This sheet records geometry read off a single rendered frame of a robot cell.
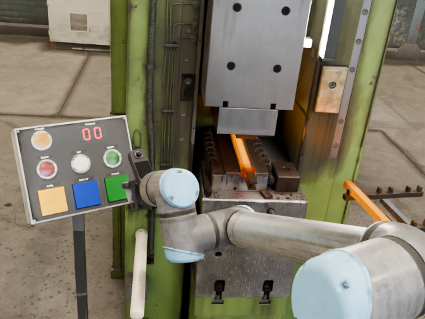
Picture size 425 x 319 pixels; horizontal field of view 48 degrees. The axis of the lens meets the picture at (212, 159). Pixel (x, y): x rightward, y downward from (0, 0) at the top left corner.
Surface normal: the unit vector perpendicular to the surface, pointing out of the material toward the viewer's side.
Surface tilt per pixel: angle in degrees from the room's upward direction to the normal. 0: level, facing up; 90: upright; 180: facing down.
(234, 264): 90
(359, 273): 18
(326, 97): 90
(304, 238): 67
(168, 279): 90
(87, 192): 60
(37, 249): 0
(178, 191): 55
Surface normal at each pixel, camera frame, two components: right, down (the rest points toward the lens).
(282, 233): -0.82, -0.40
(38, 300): 0.08, -0.89
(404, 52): 0.09, 0.45
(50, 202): 0.48, -0.07
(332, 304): -0.89, 0.01
